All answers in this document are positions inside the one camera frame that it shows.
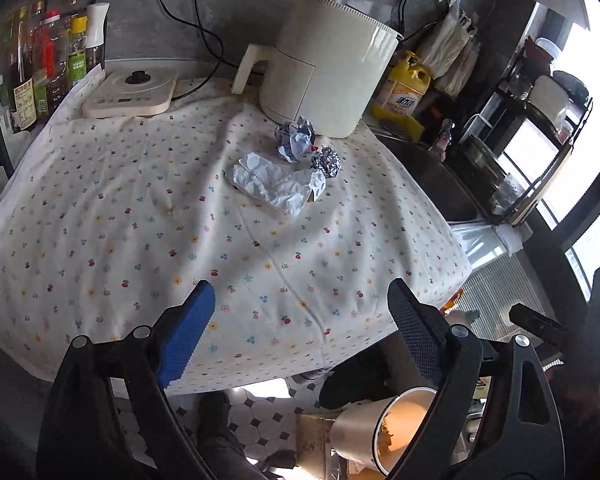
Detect silver foil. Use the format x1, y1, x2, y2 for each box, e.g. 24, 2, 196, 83
310, 145, 342, 179

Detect brown hanging bag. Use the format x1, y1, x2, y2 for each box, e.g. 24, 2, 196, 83
437, 15, 481, 98

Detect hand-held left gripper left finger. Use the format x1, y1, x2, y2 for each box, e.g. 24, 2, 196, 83
37, 279, 217, 480

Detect steel sink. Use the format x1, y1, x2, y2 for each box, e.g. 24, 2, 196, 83
375, 130, 481, 223

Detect bluish paper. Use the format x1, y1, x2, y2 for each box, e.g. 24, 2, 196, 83
274, 116, 317, 163

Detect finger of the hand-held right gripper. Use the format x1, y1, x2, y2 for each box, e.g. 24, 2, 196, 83
508, 302, 571, 348

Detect red sauce bottle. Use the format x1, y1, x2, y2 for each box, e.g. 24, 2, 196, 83
40, 10, 71, 113

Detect white trash bin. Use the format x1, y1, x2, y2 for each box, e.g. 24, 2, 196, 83
329, 386, 438, 476

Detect pink decorated faucet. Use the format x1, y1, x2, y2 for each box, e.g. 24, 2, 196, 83
427, 119, 456, 162

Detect black hanging cable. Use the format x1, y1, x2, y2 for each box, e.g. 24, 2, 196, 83
397, 0, 453, 41

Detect white folded cloth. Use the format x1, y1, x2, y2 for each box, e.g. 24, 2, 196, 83
495, 222, 533, 256

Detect white cabinet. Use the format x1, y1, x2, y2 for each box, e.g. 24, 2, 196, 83
450, 220, 513, 271

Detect person's black shoe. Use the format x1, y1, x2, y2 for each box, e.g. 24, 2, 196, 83
197, 391, 233, 436
319, 355, 396, 410

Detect beige printed hanging bag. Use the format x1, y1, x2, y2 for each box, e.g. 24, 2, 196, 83
415, 7, 468, 81

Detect floral white tablecloth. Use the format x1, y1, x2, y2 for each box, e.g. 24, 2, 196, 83
0, 67, 473, 397

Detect white paper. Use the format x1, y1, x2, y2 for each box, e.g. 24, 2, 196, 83
224, 152, 327, 217

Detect yellow detergent bottle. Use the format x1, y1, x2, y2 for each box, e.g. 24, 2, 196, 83
371, 50, 433, 143

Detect dark sauce bottle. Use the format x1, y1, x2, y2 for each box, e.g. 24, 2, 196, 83
7, 7, 38, 133

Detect black dish rack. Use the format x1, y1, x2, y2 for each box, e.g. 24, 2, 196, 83
460, 35, 596, 226

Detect green label bottle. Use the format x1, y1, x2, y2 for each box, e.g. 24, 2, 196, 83
67, 15, 90, 88

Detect white storage container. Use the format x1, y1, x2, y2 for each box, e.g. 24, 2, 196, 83
527, 75, 571, 126

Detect white air fryer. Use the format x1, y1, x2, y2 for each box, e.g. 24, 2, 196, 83
231, 0, 405, 138

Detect black power cable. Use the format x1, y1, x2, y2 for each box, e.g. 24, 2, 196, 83
155, 0, 231, 68
194, 0, 246, 71

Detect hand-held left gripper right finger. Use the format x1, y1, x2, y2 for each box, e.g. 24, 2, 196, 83
386, 277, 567, 480

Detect cardboard box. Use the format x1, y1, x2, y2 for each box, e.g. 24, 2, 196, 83
295, 410, 351, 480

